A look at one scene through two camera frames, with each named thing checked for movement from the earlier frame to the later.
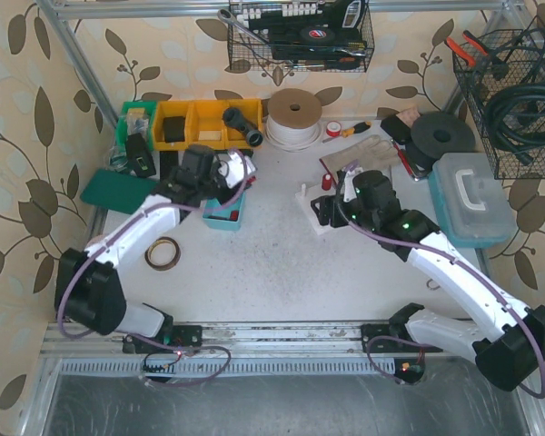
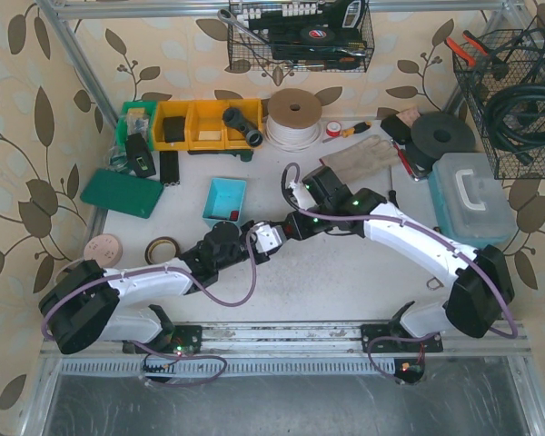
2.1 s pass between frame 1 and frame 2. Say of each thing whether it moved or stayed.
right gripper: moved
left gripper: moved
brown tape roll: stayed
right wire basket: stayed
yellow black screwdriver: stayed
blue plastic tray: stayed
